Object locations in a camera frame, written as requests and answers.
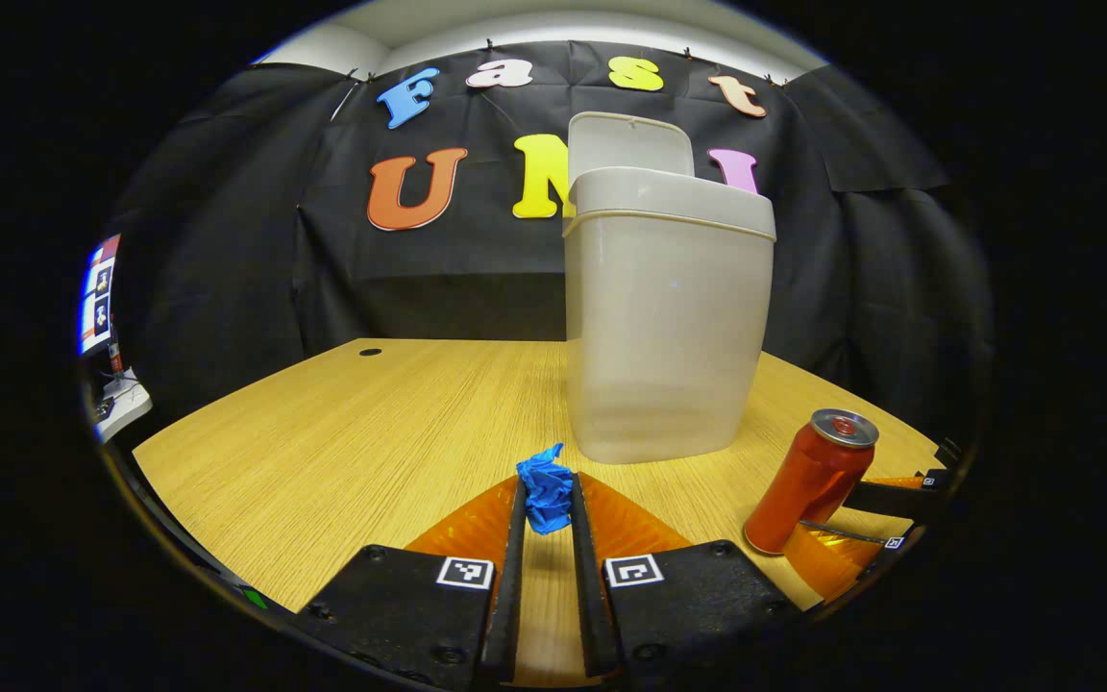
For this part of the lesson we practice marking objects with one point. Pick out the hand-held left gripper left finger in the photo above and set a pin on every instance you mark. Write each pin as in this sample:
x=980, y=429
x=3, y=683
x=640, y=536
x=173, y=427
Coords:
x=512, y=586

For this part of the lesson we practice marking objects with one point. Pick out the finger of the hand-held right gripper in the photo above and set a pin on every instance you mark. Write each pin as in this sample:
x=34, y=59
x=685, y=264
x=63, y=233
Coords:
x=837, y=567
x=890, y=500

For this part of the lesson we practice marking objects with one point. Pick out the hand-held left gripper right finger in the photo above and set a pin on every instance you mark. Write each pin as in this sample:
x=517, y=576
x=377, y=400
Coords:
x=587, y=596

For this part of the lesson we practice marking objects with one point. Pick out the red pop can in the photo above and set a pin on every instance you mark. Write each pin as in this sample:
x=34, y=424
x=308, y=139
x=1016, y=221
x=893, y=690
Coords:
x=808, y=481

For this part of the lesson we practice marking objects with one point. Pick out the blue paper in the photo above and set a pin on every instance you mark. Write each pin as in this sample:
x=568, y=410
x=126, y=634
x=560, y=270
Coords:
x=546, y=495

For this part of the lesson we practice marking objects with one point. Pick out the white desktop garbage bin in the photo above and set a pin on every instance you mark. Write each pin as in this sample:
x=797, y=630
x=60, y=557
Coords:
x=659, y=327

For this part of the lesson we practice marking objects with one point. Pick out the white side table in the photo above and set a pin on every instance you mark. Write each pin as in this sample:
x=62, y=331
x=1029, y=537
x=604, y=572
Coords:
x=126, y=408

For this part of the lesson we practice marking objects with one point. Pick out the black backdrop cloth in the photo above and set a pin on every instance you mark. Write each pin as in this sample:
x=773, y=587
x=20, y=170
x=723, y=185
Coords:
x=227, y=240

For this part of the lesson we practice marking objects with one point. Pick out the computer monitor screen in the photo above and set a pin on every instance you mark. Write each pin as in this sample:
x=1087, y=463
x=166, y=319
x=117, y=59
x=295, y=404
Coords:
x=97, y=298

